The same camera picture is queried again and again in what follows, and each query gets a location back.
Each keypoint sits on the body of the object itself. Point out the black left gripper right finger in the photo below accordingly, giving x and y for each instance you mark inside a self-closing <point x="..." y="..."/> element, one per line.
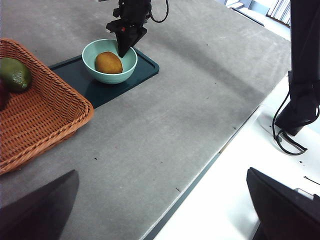
<point x="287" y="215"/>

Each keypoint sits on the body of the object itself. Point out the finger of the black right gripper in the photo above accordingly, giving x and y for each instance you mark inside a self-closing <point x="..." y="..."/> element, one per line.
<point x="142" y="33"/>
<point x="126" y="41"/>

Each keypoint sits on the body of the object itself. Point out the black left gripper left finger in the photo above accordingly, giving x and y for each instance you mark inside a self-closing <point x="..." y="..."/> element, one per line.
<point x="35" y="212"/>

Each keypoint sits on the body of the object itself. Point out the brown kiwi fruit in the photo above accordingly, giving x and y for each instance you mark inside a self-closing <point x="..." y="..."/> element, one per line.
<point x="108" y="62"/>

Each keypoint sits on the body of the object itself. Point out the teal ribbed bowl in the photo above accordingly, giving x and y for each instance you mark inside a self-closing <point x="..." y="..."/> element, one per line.
<point x="110" y="77"/>

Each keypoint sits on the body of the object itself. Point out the dark teal rectangular tray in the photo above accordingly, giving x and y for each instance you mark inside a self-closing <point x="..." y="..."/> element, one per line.
<point x="105" y="92"/>

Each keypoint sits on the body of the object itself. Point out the brown wicker basket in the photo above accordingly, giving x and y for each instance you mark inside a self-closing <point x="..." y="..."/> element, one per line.
<point x="37" y="120"/>

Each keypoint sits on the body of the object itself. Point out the green avocado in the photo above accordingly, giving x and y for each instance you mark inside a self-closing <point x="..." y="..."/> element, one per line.
<point x="15" y="75"/>

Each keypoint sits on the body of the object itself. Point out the dark purple round fruit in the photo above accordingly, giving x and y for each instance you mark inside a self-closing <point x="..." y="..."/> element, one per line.
<point x="3" y="95"/>

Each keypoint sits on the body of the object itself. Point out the white slatted panel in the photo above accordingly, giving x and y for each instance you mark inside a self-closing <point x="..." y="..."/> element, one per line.
<point x="277" y="10"/>

